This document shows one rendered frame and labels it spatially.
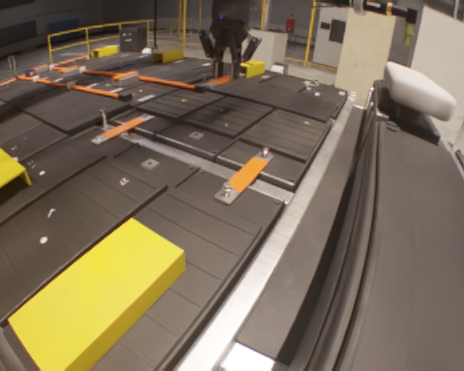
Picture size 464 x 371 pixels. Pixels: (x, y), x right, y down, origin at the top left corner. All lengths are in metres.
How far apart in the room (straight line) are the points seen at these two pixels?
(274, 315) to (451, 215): 0.20
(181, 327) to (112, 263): 0.08
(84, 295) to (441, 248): 0.29
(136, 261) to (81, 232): 0.11
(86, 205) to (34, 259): 0.10
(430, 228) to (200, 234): 0.23
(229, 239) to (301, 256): 0.09
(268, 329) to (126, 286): 0.13
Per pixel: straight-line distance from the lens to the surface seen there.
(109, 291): 0.22
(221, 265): 0.26
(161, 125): 0.56
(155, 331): 0.23
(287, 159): 0.46
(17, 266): 0.33
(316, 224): 0.35
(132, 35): 6.44
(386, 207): 0.22
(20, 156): 0.56
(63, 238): 0.32
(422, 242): 0.22
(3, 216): 0.41
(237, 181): 0.37
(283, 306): 0.27
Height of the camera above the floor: 1.22
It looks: 37 degrees down
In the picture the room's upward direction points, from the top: 5 degrees clockwise
